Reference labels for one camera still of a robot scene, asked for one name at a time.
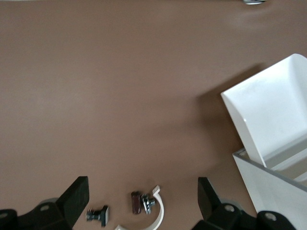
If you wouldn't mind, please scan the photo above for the white curved pipe clamp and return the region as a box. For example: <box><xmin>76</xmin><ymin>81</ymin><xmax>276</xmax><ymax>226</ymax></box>
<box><xmin>114</xmin><ymin>184</ymin><xmax>166</xmax><ymax>230</ymax></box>

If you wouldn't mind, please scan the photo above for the small brown plastic block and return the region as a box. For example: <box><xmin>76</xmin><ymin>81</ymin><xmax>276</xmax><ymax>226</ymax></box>
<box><xmin>130</xmin><ymin>191</ymin><xmax>144</xmax><ymax>215</ymax></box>

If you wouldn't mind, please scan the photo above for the brown table mat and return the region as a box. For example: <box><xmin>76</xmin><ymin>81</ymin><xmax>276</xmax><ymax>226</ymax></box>
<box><xmin>0</xmin><ymin>0</ymin><xmax>307</xmax><ymax>230</ymax></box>

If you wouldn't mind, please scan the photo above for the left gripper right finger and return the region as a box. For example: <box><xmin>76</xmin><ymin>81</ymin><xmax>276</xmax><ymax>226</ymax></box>
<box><xmin>191</xmin><ymin>176</ymin><xmax>295</xmax><ymax>230</ymax></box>

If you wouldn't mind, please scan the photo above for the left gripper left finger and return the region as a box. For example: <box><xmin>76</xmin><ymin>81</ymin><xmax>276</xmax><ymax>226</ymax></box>
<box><xmin>0</xmin><ymin>176</ymin><xmax>90</xmax><ymax>230</ymax></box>

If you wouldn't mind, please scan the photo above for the small black switch part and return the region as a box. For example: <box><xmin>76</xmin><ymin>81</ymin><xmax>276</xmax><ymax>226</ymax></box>
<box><xmin>85</xmin><ymin>205</ymin><xmax>110</xmax><ymax>227</ymax></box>

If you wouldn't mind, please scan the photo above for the small metal bolt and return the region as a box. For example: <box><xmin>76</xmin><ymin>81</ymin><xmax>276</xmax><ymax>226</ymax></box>
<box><xmin>141</xmin><ymin>194</ymin><xmax>156</xmax><ymax>215</ymax></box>

